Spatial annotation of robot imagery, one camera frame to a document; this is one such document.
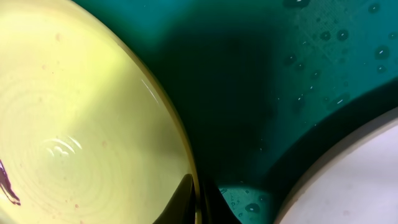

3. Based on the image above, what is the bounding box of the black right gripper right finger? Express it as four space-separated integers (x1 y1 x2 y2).
200 180 241 224

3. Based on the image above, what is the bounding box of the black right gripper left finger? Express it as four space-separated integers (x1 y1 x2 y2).
154 174 196 224

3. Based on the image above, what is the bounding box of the yellow-green plate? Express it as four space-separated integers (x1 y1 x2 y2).
1 0 195 223

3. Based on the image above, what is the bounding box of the white plate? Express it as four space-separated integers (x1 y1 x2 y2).
275 109 397 224

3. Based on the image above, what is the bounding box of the blue plastic tray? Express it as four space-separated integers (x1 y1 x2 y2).
78 0 397 223

